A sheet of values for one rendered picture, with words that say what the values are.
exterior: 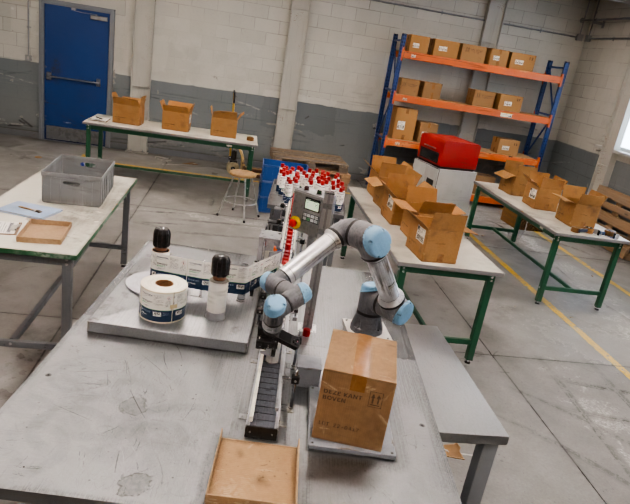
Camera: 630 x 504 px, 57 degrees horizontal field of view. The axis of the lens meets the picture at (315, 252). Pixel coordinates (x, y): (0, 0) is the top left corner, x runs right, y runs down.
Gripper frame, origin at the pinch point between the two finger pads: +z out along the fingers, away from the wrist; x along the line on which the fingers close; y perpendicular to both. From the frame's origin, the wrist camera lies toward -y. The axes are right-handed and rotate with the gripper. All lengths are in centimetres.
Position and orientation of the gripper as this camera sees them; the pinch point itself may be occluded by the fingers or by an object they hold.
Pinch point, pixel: (273, 354)
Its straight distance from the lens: 232.6
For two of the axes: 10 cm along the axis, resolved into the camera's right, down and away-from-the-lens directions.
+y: -9.9, -1.5, -0.5
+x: -0.8, 7.5, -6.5
